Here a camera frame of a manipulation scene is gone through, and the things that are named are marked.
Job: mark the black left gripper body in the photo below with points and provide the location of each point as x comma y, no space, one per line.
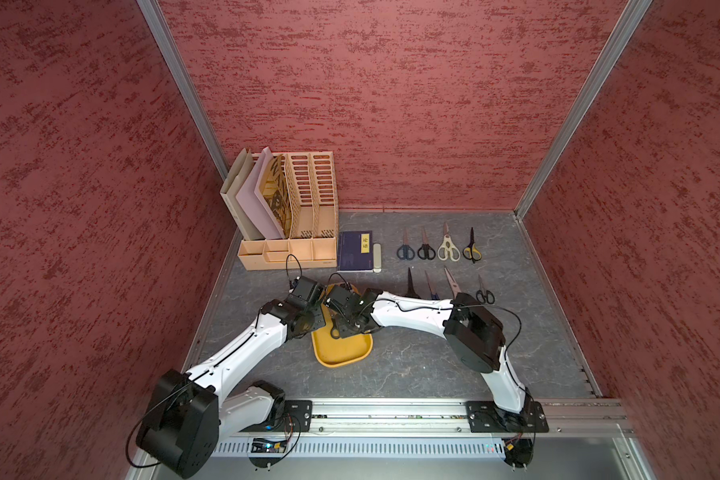
315,319

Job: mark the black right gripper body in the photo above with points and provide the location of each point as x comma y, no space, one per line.
349,326

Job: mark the yellow storage tray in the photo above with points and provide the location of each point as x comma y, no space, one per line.
334,353

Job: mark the all black scissors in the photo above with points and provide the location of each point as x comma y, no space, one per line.
410,288

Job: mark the dark blue handled scissors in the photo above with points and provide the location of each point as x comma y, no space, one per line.
405,252

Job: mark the black red handled scissors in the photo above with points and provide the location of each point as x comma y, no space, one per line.
426,251

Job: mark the pink handled scissors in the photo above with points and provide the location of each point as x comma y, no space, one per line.
454,286

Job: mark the cream handled kitchen scissors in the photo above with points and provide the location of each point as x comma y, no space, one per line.
447,249

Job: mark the small black scissors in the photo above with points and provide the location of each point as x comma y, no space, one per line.
483,294

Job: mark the yellow black handled scissors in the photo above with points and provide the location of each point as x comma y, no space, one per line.
471,252

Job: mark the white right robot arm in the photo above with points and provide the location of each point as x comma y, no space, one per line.
474,334

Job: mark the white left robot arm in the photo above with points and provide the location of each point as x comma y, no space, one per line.
189,412

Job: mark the dark blue book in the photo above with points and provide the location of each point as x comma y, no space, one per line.
355,251

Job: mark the pale green stapler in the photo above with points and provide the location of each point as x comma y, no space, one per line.
377,258

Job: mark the lilac folder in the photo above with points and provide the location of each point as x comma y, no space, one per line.
254,205

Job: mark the yellow patterned book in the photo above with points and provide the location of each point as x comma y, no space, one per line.
274,190

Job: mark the beige desk organizer file rack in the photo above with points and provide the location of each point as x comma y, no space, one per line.
311,182

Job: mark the grey-green folder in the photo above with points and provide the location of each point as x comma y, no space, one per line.
232,194

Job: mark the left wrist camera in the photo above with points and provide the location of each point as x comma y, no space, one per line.
305,293

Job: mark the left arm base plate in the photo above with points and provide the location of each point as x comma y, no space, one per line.
292,414

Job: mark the aluminium mounting rail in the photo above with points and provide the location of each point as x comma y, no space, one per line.
432,429

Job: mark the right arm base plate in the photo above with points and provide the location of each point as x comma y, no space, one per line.
487,417

